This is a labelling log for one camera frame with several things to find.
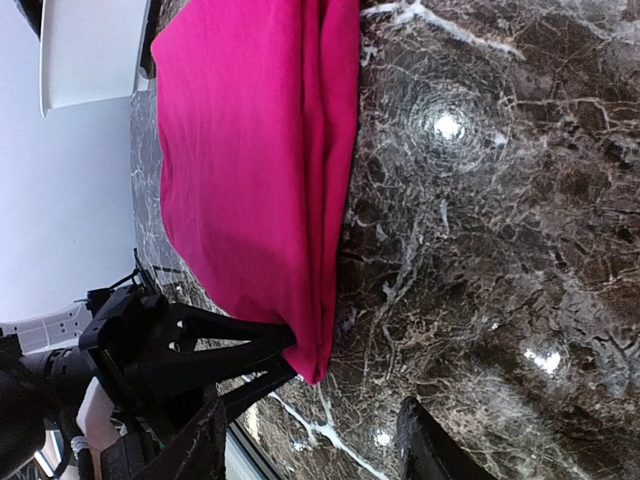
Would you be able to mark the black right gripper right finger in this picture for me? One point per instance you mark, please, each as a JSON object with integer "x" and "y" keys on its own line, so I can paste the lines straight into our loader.
{"x": 427, "y": 451}

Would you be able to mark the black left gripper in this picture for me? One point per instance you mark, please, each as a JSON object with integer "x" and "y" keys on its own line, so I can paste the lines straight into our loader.
{"x": 157, "y": 360}

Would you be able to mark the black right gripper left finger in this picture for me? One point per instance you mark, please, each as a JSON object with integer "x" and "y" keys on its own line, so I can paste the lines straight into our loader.
{"x": 187, "y": 441}

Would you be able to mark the red t-shirt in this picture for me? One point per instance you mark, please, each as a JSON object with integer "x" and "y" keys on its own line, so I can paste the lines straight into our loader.
{"x": 257, "y": 108}

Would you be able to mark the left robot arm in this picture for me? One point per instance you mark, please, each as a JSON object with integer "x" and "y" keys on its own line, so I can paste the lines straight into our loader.
{"x": 60, "y": 389}

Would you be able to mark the white plastic laundry bin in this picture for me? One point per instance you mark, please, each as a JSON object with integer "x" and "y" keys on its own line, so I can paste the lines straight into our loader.
{"x": 91, "y": 51}

